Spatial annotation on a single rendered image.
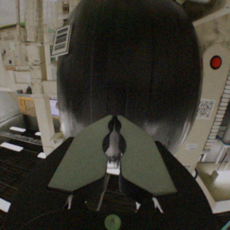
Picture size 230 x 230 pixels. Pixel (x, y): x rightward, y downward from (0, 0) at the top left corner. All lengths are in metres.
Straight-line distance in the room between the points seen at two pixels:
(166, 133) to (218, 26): 0.39
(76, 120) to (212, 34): 0.46
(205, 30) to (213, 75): 0.14
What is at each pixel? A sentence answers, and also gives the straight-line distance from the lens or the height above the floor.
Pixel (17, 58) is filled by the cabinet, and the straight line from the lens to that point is 5.01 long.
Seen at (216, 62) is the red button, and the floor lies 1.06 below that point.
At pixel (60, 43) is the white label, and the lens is 0.27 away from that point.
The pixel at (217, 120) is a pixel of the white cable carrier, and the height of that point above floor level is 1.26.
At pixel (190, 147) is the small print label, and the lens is 0.59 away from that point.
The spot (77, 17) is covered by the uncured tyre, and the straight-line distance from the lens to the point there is 0.29.
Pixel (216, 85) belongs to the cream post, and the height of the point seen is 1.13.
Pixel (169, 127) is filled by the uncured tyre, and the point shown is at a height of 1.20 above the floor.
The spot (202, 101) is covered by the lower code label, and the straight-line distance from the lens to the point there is 0.52.
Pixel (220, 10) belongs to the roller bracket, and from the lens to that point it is 0.42.
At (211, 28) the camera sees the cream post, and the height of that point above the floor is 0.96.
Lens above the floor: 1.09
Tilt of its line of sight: 23 degrees up
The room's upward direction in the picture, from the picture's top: 177 degrees counter-clockwise
